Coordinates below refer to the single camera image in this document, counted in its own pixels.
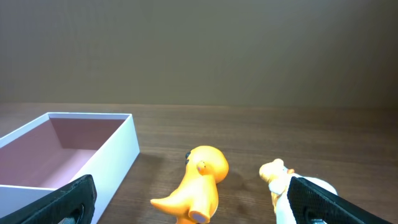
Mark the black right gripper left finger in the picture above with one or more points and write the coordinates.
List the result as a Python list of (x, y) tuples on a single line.
[(72, 203)]

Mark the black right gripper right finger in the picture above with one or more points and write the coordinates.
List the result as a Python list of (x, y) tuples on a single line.
[(311, 203)]

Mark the white duck toy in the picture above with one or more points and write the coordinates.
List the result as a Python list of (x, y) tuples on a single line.
[(278, 177)]

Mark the orange dinosaur toy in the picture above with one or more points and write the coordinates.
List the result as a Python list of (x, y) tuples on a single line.
[(196, 198)]

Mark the white cardboard box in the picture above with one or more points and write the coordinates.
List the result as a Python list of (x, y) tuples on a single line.
[(59, 147)]

